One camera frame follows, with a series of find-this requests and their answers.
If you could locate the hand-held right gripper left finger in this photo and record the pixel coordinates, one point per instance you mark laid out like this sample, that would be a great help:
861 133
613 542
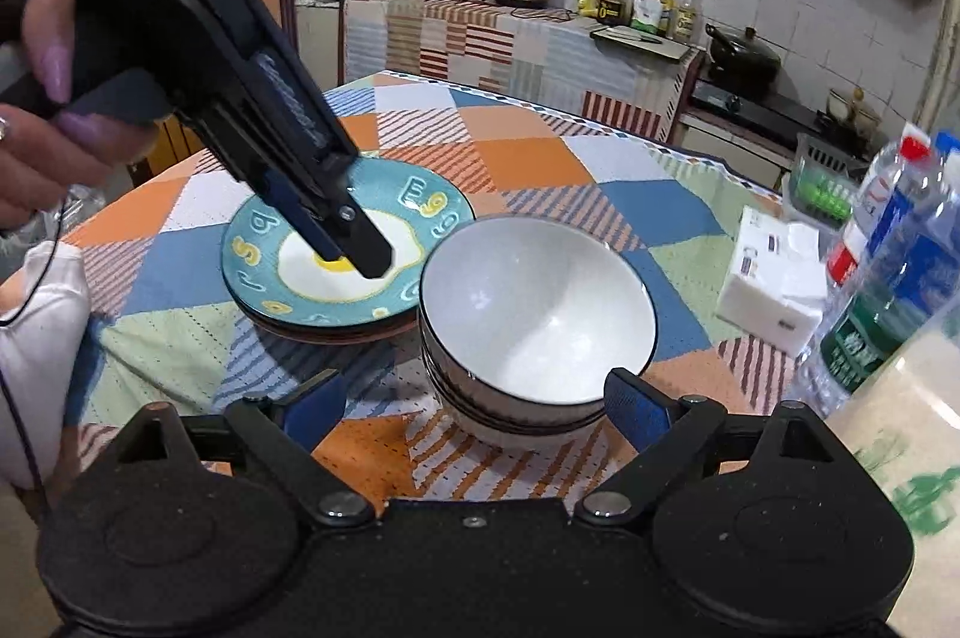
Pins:
315 409

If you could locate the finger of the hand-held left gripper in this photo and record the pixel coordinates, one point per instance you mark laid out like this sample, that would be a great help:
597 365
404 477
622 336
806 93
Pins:
304 225
367 248

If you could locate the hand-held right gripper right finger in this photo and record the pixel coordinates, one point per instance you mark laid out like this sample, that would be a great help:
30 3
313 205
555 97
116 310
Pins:
634 409

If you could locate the blue fried egg plate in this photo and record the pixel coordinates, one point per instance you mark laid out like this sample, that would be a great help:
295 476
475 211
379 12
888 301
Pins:
259 255

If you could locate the white sun print plate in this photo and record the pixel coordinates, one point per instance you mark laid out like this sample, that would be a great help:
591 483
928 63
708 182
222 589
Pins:
300 328

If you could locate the white ribbed bowl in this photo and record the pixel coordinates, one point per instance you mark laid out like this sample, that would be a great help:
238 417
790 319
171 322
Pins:
480 411
525 308
517 439

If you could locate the person's left hand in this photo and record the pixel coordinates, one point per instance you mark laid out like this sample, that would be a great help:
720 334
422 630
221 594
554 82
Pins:
37 158

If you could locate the white tissue pack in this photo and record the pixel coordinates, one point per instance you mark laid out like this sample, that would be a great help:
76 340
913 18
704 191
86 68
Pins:
765 285

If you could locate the checked tablecloth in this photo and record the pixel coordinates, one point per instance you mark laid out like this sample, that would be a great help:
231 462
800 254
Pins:
540 158

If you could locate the checked counter cloth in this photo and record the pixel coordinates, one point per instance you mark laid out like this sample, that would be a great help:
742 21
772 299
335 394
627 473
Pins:
465 45

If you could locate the green label plastic bottle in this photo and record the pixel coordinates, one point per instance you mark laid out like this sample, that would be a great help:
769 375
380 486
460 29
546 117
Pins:
862 338

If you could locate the red label plastic bottle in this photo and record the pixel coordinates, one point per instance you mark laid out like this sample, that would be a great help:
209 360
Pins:
851 255

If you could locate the white cloth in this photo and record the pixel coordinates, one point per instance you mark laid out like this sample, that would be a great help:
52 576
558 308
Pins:
45 345

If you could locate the beige sack green print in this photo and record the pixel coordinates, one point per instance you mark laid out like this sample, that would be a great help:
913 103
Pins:
907 458

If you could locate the grey plastic basket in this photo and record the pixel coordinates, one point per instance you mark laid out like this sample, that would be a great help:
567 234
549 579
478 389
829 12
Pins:
825 188

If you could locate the gas stove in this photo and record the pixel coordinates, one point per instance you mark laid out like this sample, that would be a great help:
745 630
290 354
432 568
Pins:
757 109

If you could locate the blue label plastic bottle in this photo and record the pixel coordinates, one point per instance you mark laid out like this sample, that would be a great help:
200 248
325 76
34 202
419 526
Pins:
922 248

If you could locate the cutting board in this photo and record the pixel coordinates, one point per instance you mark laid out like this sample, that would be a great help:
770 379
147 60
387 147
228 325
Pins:
637 41

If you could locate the black wok with lid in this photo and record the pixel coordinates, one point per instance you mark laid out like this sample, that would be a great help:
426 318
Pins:
742 59

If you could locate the yellow oil bottle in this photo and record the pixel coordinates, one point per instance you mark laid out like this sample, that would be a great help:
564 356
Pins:
645 8
667 4
686 19

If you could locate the small cooking pot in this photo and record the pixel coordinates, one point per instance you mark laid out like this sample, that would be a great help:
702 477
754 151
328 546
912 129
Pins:
851 111

